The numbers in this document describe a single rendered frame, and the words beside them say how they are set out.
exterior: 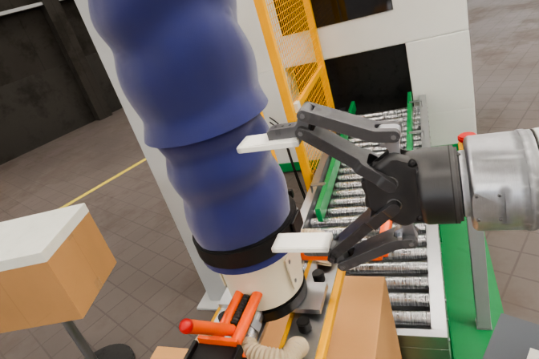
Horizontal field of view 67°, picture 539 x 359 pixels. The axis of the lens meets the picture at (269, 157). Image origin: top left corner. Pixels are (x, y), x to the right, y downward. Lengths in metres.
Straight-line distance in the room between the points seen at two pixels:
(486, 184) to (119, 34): 0.51
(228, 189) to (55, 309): 1.64
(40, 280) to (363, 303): 1.47
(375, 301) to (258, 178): 0.60
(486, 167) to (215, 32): 0.42
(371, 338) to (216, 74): 0.76
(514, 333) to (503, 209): 1.01
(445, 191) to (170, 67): 0.42
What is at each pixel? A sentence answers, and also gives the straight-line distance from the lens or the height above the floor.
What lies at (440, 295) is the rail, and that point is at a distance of 1.69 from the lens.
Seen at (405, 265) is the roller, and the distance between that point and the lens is 1.89.
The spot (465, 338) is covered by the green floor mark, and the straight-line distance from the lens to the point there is 2.34.
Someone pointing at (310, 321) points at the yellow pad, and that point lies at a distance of 0.93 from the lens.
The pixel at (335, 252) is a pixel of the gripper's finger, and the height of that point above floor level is 1.51.
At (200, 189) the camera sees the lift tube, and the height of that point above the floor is 1.51.
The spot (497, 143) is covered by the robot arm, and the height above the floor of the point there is 1.62.
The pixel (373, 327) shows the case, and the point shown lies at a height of 0.94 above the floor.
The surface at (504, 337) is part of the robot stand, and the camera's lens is 1.38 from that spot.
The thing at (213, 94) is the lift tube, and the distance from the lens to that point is 0.65.
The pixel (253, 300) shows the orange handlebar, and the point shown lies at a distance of 0.85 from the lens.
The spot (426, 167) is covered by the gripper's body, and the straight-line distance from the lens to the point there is 0.39.
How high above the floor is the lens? 1.81
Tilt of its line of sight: 24 degrees down
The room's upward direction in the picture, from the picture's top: 17 degrees counter-clockwise
